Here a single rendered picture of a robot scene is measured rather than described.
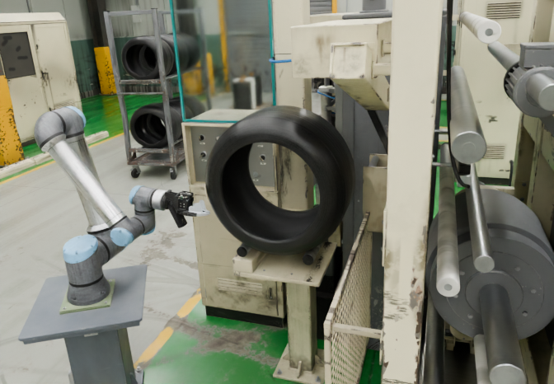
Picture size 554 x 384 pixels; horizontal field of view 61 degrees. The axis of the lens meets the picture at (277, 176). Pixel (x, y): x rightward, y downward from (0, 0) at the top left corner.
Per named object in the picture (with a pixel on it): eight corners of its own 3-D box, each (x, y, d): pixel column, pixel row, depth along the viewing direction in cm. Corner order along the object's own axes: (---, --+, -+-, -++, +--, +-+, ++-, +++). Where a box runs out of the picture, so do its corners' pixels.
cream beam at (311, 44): (332, 58, 192) (332, 20, 187) (396, 57, 184) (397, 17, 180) (289, 79, 138) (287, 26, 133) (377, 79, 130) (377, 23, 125)
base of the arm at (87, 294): (67, 310, 211) (63, 291, 207) (68, 288, 227) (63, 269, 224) (111, 299, 217) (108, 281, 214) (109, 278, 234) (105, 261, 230)
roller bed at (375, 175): (368, 213, 225) (369, 153, 215) (401, 216, 220) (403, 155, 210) (362, 231, 207) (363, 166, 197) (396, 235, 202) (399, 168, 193)
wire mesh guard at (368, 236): (366, 333, 235) (368, 202, 212) (370, 334, 234) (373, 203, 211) (326, 503, 155) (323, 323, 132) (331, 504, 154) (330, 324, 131)
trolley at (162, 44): (176, 149, 693) (159, 10, 630) (217, 150, 677) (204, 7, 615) (128, 179, 571) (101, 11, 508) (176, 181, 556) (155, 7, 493)
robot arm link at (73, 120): (90, 264, 229) (35, 114, 208) (113, 247, 245) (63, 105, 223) (114, 264, 223) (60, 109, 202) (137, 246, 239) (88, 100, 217)
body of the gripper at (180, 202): (186, 199, 201) (161, 194, 205) (186, 217, 205) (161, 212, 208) (194, 192, 208) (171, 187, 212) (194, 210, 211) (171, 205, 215)
